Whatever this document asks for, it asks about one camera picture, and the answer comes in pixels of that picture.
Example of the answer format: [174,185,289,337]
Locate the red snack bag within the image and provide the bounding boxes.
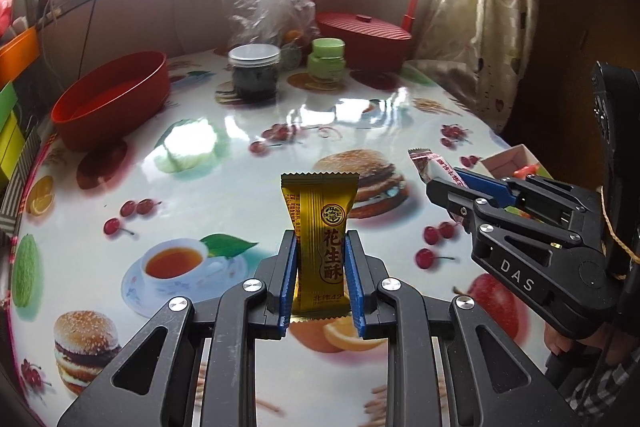
[0,0,13,35]

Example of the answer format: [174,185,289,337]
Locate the patterned beige curtain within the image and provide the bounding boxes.
[410,0,538,132]

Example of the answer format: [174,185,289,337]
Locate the person's right hand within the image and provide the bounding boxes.
[544,324,574,357]

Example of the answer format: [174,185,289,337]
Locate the red basket with handle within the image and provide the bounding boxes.
[316,0,419,74]

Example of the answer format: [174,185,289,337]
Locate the stacked colourful boxes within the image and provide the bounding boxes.
[1,27,40,236]

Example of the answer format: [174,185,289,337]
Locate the green white cardboard box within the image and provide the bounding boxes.
[474,145,551,179]

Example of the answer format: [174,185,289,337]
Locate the clear plastic bag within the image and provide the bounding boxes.
[221,0,320,46]

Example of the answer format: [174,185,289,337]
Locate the red oval plastic bowl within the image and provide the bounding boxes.
[51,51,171,152]

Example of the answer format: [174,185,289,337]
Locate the gold peanut candy packet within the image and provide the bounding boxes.
[281,172,359,321]

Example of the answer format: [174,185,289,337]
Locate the dark jar with white lid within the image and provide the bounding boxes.
[228,43,281,102]

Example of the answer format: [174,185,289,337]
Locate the small green jar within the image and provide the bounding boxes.
[307,37,346,82]

